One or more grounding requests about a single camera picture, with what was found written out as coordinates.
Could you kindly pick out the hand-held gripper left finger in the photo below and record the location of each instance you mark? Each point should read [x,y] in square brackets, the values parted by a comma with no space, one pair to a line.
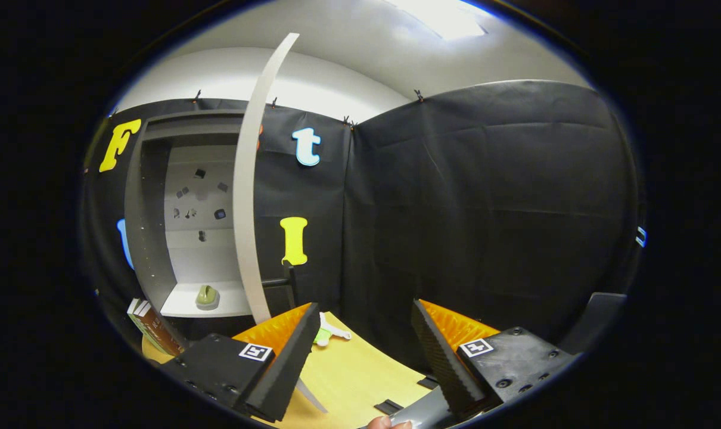
[283,369]

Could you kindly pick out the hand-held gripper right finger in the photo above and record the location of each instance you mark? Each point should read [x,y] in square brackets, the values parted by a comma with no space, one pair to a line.
[444,363]

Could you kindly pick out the small green dish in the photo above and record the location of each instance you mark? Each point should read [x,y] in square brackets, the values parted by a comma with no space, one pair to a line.
[207,295]

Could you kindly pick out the green pink plush toy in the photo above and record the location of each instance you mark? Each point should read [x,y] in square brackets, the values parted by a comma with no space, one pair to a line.
[323,339]

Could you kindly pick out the grey curved plastic part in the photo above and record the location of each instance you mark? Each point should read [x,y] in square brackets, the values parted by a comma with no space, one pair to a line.
[423,412]

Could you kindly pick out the brown book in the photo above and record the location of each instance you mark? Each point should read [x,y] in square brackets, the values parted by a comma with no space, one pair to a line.
[161,335]

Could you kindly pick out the black backdrop cloth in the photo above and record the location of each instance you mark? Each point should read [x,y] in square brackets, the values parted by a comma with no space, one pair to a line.
[485,208]

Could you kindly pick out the dark grey cabinet body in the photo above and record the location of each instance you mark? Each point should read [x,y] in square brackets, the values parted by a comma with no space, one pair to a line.
[149,238]

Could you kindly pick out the long ceiling light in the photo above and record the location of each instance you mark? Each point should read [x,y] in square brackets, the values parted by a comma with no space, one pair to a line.
[444,18]

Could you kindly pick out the black flat table bracket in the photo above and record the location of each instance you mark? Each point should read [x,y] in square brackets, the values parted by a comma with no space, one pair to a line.
[388,407]
[429,381]

